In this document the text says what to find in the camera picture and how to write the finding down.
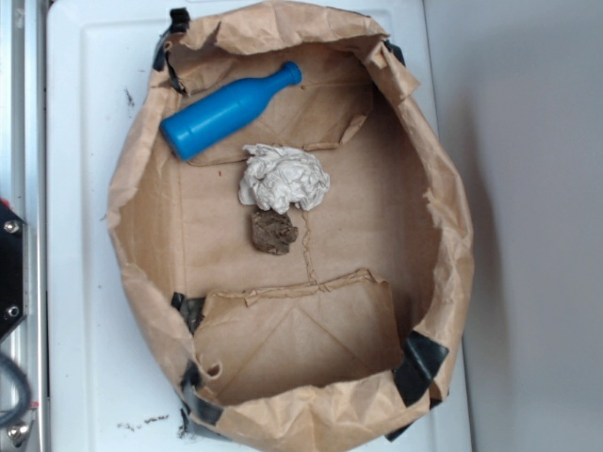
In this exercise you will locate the white paper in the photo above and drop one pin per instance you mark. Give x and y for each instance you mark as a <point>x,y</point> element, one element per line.
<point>278,177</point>

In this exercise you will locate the brown rock lump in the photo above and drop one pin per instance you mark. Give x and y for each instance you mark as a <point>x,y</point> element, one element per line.
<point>273,233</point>

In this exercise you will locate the brown paper bag bin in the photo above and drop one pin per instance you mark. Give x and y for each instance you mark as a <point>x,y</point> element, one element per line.
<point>353,334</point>

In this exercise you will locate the blue plastic bottle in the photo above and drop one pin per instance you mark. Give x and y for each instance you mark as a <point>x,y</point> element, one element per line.
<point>220,114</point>

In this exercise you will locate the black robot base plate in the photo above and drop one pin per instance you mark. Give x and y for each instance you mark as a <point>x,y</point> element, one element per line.
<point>11,270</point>

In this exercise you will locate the aluminium frame rail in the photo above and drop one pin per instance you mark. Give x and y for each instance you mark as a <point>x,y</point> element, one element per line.
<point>25,419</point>

